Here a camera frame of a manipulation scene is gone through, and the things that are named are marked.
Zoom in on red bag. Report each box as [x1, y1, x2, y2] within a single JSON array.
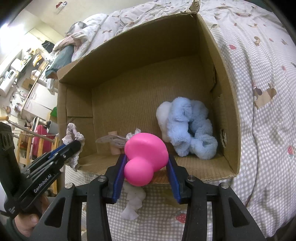
[[31, 125, 56, 158]]

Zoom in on black hanging garment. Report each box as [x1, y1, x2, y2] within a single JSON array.
[[42, 40, 54, 53]]

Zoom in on person's left hand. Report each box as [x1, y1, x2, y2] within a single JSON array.
[[13, 195, 49, 240]]

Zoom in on white and blue plush toy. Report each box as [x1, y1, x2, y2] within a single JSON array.
[[156, 101, 173, 142]]

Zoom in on pink and grey bedding pile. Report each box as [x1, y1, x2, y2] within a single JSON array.
[[65, 13, 109, 48]]

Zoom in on grey bin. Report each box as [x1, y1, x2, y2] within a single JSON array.
[[47, 120, 58, 135]]

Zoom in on beige lace scrunchie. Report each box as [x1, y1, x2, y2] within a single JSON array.
[[62, 123, 85, 172]]

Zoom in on cardboard box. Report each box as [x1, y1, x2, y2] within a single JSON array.
[[57, 0, 242, 184]]

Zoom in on wooden stick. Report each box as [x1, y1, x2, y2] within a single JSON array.
[[0, 116, 56, 142]]

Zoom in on wooden chair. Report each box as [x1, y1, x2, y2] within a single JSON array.
[[14, 131, 61, 193]]

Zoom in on pink rubber toy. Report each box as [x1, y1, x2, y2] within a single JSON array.
[[124, 133, 169, 187]]

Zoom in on teal folded blanket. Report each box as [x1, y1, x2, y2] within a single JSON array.
[[45, 44, 77, 79]]

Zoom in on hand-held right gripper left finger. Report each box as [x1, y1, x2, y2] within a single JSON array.
[[45, 154, 127, 241]]

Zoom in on white gauze scrunchie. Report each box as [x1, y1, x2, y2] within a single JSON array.
[[121, 183, 147, 220]]

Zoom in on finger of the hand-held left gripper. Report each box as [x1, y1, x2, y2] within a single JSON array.
[[28, 142, 70, 168], [21, 140, 82, 176]]

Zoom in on white kitchen appliance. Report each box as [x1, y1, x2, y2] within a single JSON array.
[[0, 76, 17, 97]]

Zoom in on blue fluffy socks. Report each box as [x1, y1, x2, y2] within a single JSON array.
[[166, 97, 218, 160]]

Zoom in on white kitchen cabinet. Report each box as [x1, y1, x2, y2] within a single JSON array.
[[22, 79, 58, 121]]

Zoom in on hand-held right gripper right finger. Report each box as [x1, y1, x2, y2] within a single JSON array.
[[166, 155, 267, 241]]

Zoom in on white flower scrunchie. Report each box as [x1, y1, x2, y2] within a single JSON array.
[[95, 127, 142, 155]]

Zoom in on cluttered wall shelf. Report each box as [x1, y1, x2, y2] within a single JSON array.
[[0, 46, 48, 98]]

